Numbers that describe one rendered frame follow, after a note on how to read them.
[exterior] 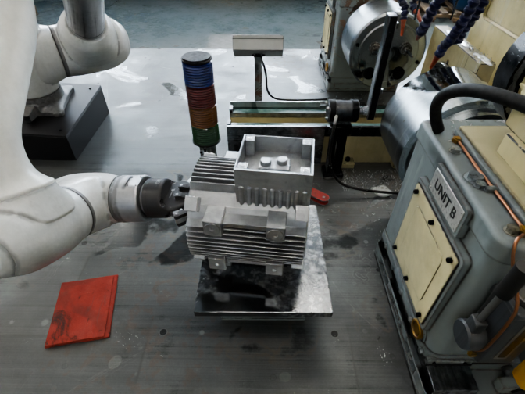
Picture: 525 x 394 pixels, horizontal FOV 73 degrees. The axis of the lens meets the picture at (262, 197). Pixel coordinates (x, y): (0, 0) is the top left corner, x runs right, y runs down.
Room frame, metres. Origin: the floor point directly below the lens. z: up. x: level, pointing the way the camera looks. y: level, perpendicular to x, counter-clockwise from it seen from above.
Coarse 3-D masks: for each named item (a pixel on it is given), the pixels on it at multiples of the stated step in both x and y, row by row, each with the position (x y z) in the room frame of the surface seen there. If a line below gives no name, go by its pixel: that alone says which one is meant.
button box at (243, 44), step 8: (240, 40) 1.22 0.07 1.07; (248, 40) 1.22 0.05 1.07; (256, 40) 1.22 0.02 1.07; (264, 40) 1.22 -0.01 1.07; (272, 40) 1.22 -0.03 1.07; (280, 40) 1.22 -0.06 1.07; (240, 48) 1.21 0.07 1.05; (248, 48) 1.21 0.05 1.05; (256, 48) 1.21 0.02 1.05; (264, 48) 1.21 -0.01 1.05; (272, 48) 1.21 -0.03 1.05; (280, 48) 1.21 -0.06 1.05
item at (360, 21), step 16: (384, 0) 1.34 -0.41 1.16; (352, 16) 1.34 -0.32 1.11; (368, 16) 1.24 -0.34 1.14; (384, 16) 1.19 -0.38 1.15; (400, 16) 1.19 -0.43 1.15; (352, 32) 1.25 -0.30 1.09; (368, 32) 1.19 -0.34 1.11; (400, 32) 1.19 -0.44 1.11; (352, 48) 1.19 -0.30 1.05; (368, 48) 1.19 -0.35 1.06; (400, 48) 1.18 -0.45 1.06; (416, 48) 1.19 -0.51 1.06; (352, 64) 1.19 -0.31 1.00; (368, 64) 1.19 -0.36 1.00; (400, 64) 1.19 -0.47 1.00; (416, 64) 1.18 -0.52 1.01; (368, 80) 1.19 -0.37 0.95; (384, 80) 1.19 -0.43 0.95; (400, 80) 1.19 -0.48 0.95
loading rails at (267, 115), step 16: (240, 112) 1.02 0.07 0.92; (256, 112) 1.02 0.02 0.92; (272, 112) 1.02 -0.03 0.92; (288, 112) 1.02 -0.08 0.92; (304, 112) 1.02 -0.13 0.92; (320, 112) 1.02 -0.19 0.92; (240, 128) 0.90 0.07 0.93; (256, 128) 0.90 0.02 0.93; (272, 128) 0.90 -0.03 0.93; (288, 128) 0.90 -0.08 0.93; (304, 128) 0.90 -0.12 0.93; (320, 128) 0.90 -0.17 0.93; (352, 128) 0.91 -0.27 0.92; (368, 128) 0.91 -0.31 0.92; (240, 144) 0.90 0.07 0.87; (320, 144) 0.90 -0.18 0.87; (352, 144) 0.91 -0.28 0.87; (368, 144) 0.91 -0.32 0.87; (320, 160) 0.90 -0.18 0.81; (352, 160) 0.89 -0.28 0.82; (368, 160) 0.91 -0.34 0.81; (384, 160) 0.91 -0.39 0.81
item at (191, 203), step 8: (208, 152) 0.54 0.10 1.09; (184, 200) 0.42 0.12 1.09; (192, 200) 0.42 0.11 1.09; (200, 200) 0.43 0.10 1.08; (184, 208) 0.41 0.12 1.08; (192, 208) 0.41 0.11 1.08; (296, 208) 0.40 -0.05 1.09; (304, 208) 0.40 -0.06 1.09; (296, 216) 0.39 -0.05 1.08; (304, 216) 0.39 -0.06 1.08; (200, 256) 0.41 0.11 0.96
